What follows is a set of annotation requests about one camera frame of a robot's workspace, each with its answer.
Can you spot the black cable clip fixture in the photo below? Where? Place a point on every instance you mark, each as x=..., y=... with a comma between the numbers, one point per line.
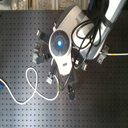
x=41, y=53

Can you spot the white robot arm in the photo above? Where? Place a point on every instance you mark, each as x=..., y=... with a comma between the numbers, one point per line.
x=77, y=38

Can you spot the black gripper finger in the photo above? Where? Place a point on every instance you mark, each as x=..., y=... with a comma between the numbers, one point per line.
x=71, y=87
x=51, y=75

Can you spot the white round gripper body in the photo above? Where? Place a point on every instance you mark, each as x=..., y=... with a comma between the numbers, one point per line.
x=60, y=49

